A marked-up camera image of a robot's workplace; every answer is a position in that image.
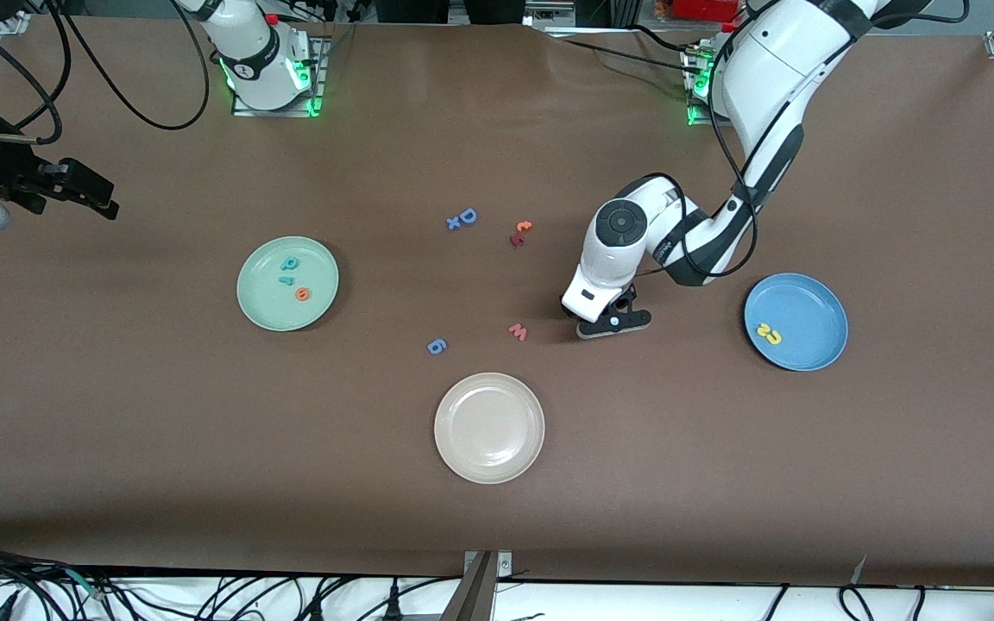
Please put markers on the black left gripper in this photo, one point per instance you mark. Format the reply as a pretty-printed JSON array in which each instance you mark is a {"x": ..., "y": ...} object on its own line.
[{"x": 621, "y": 303}]

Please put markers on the pink foam letter w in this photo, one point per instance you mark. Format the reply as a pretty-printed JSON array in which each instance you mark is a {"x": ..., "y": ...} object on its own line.
[{"x": 518, "y": 332}]

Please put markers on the brown table cover sheet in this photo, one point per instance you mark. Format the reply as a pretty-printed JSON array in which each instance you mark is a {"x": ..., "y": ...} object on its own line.
[{"x": 497, "y": 517}]

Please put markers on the red box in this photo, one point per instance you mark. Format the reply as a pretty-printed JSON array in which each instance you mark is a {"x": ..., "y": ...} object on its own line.
[{"x": 704, "y": 9}]

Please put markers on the beige plate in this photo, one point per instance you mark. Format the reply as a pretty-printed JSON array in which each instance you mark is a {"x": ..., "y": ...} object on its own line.
[{"x": 489, "y": 428}]

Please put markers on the black power plug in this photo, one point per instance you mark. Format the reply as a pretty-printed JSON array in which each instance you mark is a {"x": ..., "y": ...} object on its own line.
[{"x": 393, "y": 604}]

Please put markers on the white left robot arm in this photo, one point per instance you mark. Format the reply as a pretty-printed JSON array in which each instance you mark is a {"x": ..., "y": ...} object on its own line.
[{"x": 622, "y": 228}]

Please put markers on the white tape tab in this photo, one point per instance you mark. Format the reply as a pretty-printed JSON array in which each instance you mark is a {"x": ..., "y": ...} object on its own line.
[{"x": 859, "y": 571}]

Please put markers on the blue plate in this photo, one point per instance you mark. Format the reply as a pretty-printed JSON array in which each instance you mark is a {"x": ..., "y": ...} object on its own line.
[{"x": 808, "y": 310}]

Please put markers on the blue foam letter g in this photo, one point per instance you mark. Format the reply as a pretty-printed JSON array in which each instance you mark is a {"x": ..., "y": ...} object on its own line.
[{"x": 437, "y": 347}]

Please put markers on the pale green plate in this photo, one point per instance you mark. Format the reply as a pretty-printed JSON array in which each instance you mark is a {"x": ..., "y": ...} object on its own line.
[{"x": 273, "y": 306}]

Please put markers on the blue foam letter D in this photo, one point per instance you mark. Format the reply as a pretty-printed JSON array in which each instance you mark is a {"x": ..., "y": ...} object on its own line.
[{"x": 468, "y": 216}]

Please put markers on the teal foam letter p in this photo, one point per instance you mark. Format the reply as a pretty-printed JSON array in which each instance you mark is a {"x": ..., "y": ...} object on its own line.
[{"x": 290, "y": 264}]

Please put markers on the metal table edge bracket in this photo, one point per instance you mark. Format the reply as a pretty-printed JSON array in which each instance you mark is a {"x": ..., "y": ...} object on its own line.
[{"x": 475, "y": 595}]

